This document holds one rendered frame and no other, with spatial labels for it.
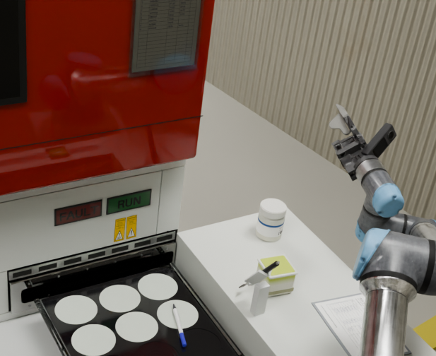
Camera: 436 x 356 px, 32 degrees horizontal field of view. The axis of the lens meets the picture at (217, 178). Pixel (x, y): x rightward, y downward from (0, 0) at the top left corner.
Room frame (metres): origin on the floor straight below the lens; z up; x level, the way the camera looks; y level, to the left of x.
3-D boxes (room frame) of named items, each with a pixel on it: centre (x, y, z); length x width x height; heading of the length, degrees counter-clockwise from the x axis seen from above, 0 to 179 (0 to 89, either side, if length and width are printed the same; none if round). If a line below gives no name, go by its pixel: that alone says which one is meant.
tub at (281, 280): (1.44, -0.17, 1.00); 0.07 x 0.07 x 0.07; 26
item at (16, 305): (1.47, 0.27, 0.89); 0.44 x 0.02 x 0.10; 124
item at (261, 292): (1.35, -0.13, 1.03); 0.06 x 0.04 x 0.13; 34
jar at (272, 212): (1.65, -0.16, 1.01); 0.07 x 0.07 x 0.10
